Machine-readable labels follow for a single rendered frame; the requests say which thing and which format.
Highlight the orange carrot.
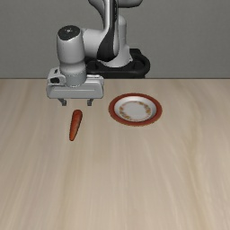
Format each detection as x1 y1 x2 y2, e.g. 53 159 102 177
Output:
68 109 84 142

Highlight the red-rimmed white plate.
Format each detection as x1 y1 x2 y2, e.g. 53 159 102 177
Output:
108 93 164 127

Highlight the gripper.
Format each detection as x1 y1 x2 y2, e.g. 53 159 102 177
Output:
46 66 105 107

